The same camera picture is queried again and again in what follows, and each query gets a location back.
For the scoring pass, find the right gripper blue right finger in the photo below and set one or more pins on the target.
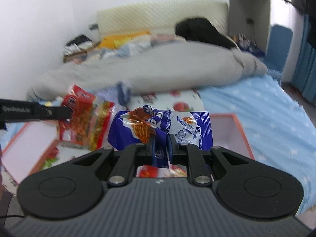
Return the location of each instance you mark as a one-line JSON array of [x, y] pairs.
[[190, 156]]

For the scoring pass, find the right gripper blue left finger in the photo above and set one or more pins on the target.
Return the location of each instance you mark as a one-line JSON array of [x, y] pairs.
[[132, 157]]

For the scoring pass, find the blue white snack bag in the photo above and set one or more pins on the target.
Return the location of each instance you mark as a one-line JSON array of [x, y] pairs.
[[140, 124]]

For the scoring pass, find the red orange noodle snack bag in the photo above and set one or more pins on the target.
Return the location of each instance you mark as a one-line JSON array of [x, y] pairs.
[[90, 120]]

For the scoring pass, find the red spicy strips bag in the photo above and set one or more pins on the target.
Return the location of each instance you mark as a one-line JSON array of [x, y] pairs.
[[148, 171]]

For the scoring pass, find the pink box lid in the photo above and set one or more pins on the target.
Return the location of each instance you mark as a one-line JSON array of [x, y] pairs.
[[33, 148]]

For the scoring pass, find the pink gift box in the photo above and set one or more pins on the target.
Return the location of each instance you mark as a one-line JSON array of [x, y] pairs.
[[227, 132]]

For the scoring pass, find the purple facial tissue pack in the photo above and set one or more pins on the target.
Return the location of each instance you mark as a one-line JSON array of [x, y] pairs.
[[119, 94]]

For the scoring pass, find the cardboard box with clothes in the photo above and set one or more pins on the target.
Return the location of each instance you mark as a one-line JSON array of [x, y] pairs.
[[78, 47]]

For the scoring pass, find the grey duvet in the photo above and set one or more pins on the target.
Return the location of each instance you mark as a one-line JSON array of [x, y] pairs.
[[165, 67]]

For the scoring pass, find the patchwork pillow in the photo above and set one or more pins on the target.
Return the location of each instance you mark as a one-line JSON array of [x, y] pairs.
[[139, 45]]

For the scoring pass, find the yellow pillow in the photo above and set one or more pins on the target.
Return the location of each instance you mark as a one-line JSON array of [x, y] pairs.
[[116, 41]]

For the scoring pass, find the black clothing pile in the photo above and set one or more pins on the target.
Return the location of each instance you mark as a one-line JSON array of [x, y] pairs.
[[201, 30]]

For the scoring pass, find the blue curtain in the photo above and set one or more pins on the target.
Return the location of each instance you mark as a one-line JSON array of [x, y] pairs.
[[304, 76]]

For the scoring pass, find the blue chair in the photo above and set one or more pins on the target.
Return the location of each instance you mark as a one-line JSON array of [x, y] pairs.
[[280, 39]]

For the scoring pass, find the grey wardrobe cabinet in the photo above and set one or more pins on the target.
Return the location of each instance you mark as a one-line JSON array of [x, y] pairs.
[[254, 18]]

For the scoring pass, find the hanging dark clothes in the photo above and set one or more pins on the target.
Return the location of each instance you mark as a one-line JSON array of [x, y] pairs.
[[307, 7]]

